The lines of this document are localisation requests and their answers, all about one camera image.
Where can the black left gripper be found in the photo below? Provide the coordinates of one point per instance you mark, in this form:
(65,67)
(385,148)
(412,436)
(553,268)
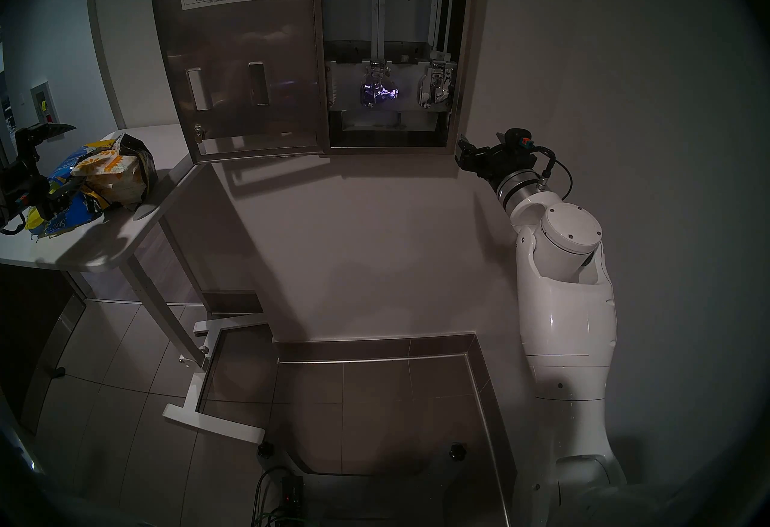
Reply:
(24,183)

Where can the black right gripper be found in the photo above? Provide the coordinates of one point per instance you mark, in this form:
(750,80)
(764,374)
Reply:
(502,163)

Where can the stainless steel wall dispenser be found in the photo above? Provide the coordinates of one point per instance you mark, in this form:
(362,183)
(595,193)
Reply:
(252,80)

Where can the dark robot base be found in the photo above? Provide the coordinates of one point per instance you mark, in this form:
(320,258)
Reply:
(385,496)

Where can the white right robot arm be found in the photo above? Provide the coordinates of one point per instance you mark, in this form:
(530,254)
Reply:
(565,321)

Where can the blue yellow pad package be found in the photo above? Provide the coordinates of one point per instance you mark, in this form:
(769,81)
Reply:
(66,220)

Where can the orange floral pad package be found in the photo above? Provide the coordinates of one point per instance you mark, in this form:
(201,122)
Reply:
(114,180)

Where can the chrome dispensing lever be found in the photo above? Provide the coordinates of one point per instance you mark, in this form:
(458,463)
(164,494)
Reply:
(438,88)
(378,89)

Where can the white table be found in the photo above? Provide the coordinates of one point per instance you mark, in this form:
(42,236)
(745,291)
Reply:
(90,243)

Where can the black pad package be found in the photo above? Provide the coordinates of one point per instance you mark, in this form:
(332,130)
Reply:
(141,153)

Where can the black star knob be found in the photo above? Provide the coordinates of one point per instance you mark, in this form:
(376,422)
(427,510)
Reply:
(458,452)
(265,450)

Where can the black box red light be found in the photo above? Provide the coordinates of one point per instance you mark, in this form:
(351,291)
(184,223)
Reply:
(292,493)

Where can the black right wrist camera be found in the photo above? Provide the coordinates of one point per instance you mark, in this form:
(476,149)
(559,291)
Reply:
(518,138)

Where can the grey wall alarm box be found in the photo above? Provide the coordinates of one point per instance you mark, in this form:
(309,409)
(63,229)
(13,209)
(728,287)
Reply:
(43,103)

